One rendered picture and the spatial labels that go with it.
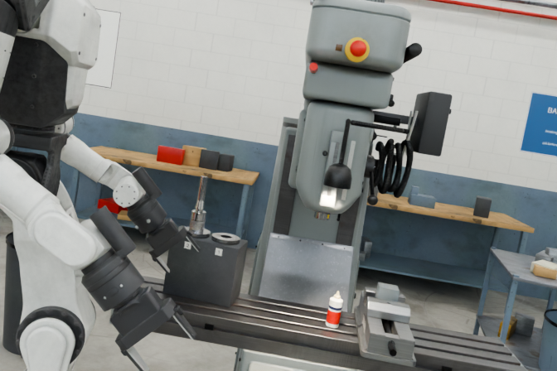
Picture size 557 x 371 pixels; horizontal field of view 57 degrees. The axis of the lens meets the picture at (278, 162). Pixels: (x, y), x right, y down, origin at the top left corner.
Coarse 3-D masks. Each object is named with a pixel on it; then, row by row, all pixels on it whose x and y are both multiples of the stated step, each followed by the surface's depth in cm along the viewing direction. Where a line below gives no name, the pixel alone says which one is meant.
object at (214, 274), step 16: (208, 240) 160; (224, 240) 158; (240, 240) 166; (176, 256) 160; (192, 256) 159; (208, 256) 158; (224, 256) 157; (240, 256) 160; (176, 272) 160; (192, 272) 159; (208, 272) 158; (224, 272) 157; (240, 272) 165; (176, 288) 160; (192, 288) 159; (208, 288) 158; (224, 288) 158; (224, 304) 158
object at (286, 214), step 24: (288, 120) 204; (288, 144) 192; (288, 168) 193; (288, 192) 194; (288, 216) 195; (312, 216) 195; (336, 216) 194; (360, 216) 194; (264, 240) 198; (336, 240) 195; (360, 240) 198
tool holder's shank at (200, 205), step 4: (204, 176) 162; (200, 180) 162; (204, 180) 162; (200, 184) 162; (204, 184) 162; (200, 188) 162; (204, 188) 162; (200, 192) 162; (204, 192) 162; (200, 196) 162; (204, 196) 163; (196, 200) 163; (200, 200) 162; (204, 200) 163; (196, 204) 162; (200, 204) 162; (204, 204) 163; (196, 208) 162; (200, 208) 162; (204, 208) 163
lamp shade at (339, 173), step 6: (330, 168) 135; (336, 168) 134; (342, 168) 134; (348, 168) 135; (330, 174) 134; (336, 174) 134; (342, 174) 134; (348, 174) 134; (324, 180) 136; (330, 180) 134; (336, 180) 133; (342, 180) 133; (348, 180) 134; (336, 186) 134; (342, 186) 134; (348, 186) 135
